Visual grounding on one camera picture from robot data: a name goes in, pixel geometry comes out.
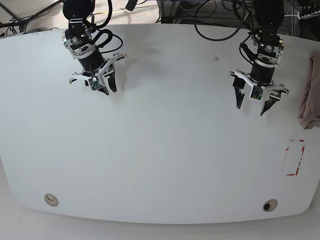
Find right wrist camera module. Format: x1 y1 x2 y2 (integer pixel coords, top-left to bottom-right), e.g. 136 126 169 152
87 77 105 91

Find black tripod legs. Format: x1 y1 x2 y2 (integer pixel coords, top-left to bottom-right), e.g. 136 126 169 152
0 0 64 32

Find right table cable grommet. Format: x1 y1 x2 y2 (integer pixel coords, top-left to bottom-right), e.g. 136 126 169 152
262 199 278 212

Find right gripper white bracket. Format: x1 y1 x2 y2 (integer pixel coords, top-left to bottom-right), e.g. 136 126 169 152
69 51 127 96

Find left table cable grommet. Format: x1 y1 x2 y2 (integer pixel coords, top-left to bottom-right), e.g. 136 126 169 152
44 193 59 207

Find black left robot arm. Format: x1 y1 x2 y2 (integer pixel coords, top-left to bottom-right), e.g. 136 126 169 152
229 0 289 116

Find table cable grommet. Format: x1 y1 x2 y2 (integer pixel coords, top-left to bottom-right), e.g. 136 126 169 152
262 199 278 212
44 193 59 207

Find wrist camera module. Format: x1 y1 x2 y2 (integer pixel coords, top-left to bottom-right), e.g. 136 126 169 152
249 85 265 102
87 77 105 91

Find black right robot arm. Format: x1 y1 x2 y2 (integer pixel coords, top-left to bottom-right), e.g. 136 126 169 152
62 0 127 96

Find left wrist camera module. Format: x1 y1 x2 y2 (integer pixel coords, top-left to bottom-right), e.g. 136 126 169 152
249 85 265 102

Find mauve pink T-shirt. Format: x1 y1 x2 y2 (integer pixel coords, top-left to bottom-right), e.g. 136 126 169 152
297 52 320 130

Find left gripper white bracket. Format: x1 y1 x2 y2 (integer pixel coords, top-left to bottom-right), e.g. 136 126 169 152
229 61 289 116

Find red tape rectangle marking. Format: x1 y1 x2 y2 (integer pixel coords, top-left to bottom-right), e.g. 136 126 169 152
283 139 306 176

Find aluminium frame stand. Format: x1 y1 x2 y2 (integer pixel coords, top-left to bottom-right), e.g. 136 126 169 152
156 0 240 27

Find white power strip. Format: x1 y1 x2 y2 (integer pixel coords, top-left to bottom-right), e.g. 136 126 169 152
297 7 320 20

